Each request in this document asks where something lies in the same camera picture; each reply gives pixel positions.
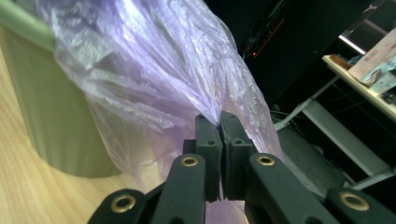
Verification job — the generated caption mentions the purple plastic trash bag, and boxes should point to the purple plastic trash bag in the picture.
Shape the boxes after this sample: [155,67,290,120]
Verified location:
[15,0,285,224]

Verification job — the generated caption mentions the pinkish printed box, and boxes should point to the pinkish printed box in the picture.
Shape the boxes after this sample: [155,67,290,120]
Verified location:
[347,27,396,88]

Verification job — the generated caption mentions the black computer tower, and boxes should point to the black computer tower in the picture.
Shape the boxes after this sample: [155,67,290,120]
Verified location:
[205,0,375,106]

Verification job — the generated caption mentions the green round trash bin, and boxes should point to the green round trash bin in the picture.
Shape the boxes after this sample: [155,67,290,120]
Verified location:
[0,0,123,179]

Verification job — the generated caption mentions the small brown box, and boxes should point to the small brown box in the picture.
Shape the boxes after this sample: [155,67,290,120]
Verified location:
[329,53,353,71]

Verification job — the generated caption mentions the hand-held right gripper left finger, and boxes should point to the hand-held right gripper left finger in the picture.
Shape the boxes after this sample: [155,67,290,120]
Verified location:
[182,114,223,203]

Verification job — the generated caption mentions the white metal frame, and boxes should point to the white metal frame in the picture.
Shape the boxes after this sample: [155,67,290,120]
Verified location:
[274,54,396,191]

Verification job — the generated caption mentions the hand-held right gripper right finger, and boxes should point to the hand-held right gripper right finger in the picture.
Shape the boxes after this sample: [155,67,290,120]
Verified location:
[220,111,260,201]

